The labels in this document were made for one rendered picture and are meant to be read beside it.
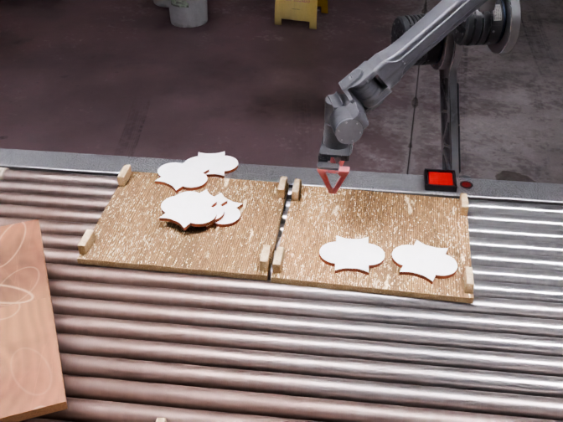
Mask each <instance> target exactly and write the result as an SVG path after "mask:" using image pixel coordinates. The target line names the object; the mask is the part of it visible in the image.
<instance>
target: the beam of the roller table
mask: <svg viewBox="0 0 563 422"><path fill-rule="evenodd" d="M185 161H187V160H176V159H162V158H150V157H124V156H110V155H97V154H84V153H70V152H45V151H31V150H18V149H5V148H0V167H7V168H9V169H14V170H27V171H40V172H65V173H78V174H90V175H103V176H116V177H117V176H118V175H119V173H120V171H121V170H122V168H123V166H124V165H131V169H132V172H154V173H158V169H159V168H160V167H161V166H162V165H164V164H167V163H170V162H178V163H182V164H183V163H184V162H185ZM326 174H327V177H328V180H329V182H330V184H331V186H332V188H334V186H335V185H336V183H337V181H338V179H339V177H340V176H339V175H338V174H337V173H326ZM281 176H283V177H287V183H289V188H292V187H293V184H294V181H295V178H297V179H301V180H302V185H305V186H314V187H325V188H326V185H325V183H324V181H323V180H322V178H321V177H320V175H319V173H318V169H317V168H307V167H282V166H268V165H255V164H242V163H238V168H237V169H236V170H235V171H233V172H231V173H226V174H225V178H231V179H243V180H254V181H265V182H277V183H279V182H280V178H281ZM456 179H457V192H456V193H454V192H441V191H427V190H425V179H424V175H413V174H400V173H387V172H361V171H349V174H348V176H347V177H346V178H345V179H344V181H343V183H342V184H341V186H340V188H343V189H353V190H362V191H372V192H382V193H400V194H410V195H420V196H429V197H439V198H457V199H460V193H466V194H467V199H470V200H483V201H495V202H508V203H532V204H545V205H558V206H563V184H558V183H532V182H519V181H505V180H493V179H479V178H456ZM463 181H468V182H470V183H472V184H473V186H472V187H471V188H463V187H461V186H460V182H463Z"/></svg>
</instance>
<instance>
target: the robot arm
mask: <svg viewBox="0 0 563 422"><path fill-rule="evenodd" d="M487 1H488V0H441V1H440V2H439V3H438V4H437V5H436V6H435V7H434V8H433V9H432V10H431V11H430V12H429V13H427V14H426V15H425V16H424V17H423V18H421V19H420V20H419V21H418V22H417V23H416V24H414V25H413V26H412V27H411V28H410V29H409V30H408V31H406V32H405V33H404V34H403V35H402V36H401V37H399V38H398V39H397V40H396V41H395V42H394V43H393V44H391V45H390V46H389V47H387V48H386V49H383V50H382V51H380V52H379V53H376V54H375V55H374V56H373V57H371V58H370V59H369V60H368V61H366V60H365V61H364V62H363V63H362V64H361V65H360V66H358V67H357V68H356V69H355V70H353V71H352V72H351V73H350V74H348V75H347V76H346V77H345V78H344V79H342V80H341V81H340V82H339V85H340V87H341V89H342V91H343V92H344V93H345V94H339V93H338V92H337V91H336V93H335V94H332V95H328V96H327V97H326V98H325V109H324V121H325V122H324V132H323V139H322V144H321V146H320V150H319V154H318V173H319V175H320V177H321V178H322V180H323V181H324V183H325V185H326V187H327V189H328V192H329V193H332V194H336V192H337V191H338V189H339V188H340V186H341V184H342V183H343V181H344V179H345V178H346V177H347V176H348V174H349V167H342V166H343V164H344V162H345V161H346V162H347V161H349V157H350V154H351V153H352V150H353V144H354V143H355V142H356V141H357V140H358V139H360V137H361V136H362V134H363V130H364V129H365V128H366V127H367V126H368V125H369V120H368V119H367V116H366V115H367V114H366V113H367V112H369V111H370V110H372V111H373V110H374V109H376V108H377V107H378V106H379V105H381V104H382V103H383V101H384V99H385V97H386V96H387V95H389V94H390V93H391V92H392V90H391V88H392V87H393V86H395V85H396V84H397V83H398V82H399V81H400V80H401V78H402V76H403V75H404V74H405V73H406V72H407V70H408V69H409V68H410V67H411V66H412V65H413V64H414V63H415V62H417V61H418V60H419V59H420V58H421V57H422V56H424V55H425V54H426V53H427V52H428V51H430V50H431V49H432V48H433V47H434V46H436V45H437V44H438V43H439V42H440V41H441V40H443V39H444V38H445V37H446V36H447V35H448V34H449V33H450V32H451V31H452V30H454V29H455V28H456V27H457V26H458V25H460V24H461V23H462V22H463V21H464V20H465V19H467V18H468V17H469V16H470V15H471V14H473V13H474V12H475V11H476V10H477V9H479V8H480V7H481V6H482V5H483V4H484V3H486V2H487ZM376 75H378V76H379V77H378V78H376V77H375V76H376ZM355 96H356V97H357V98H356V97H355ZM335 157H340V161H339V163H336V162H335V159H334V158H335ZM328 161H330V162H331V163H330V162H328ZM326 173H337V174H338V175H339V176H340V177H339V179H338V181H337V183H336V185H335V186H334V188H332V186H331V184H330V182H329V180H328V177H327V174H326Z"/></svg>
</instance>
